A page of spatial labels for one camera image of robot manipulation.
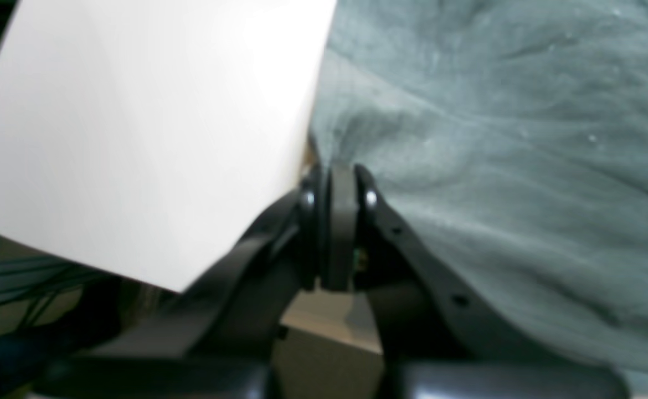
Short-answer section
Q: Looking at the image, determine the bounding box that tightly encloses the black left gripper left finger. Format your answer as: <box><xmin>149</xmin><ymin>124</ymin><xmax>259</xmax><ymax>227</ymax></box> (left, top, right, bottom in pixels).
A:
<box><xmin>33</xmin><ymin>166</ymin><xmax>326</xmax><ymax>398</ymax></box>

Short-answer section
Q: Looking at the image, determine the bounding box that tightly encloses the bundle of grey cables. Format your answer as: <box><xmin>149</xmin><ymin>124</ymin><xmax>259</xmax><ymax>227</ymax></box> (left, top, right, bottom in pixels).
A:
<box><xmin>0</xmin><ymin>255</ymin><xmax>103</xmax><ymax>311</ymax></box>

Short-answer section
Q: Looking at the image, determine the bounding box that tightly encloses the dark grey t-shirt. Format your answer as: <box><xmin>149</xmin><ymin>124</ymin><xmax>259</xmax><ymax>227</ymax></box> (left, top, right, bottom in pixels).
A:
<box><xmin>310</xmin><ymin>1</ymin><xmax>648</xmax><ymax>373</ymax></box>

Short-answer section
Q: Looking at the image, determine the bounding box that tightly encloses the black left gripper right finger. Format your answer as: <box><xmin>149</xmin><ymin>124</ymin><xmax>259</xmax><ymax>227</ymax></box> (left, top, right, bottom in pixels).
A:
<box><xmin>330</xmin><ymin>166</ymin><xmax>629</xmax><ymax>398</ymax></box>

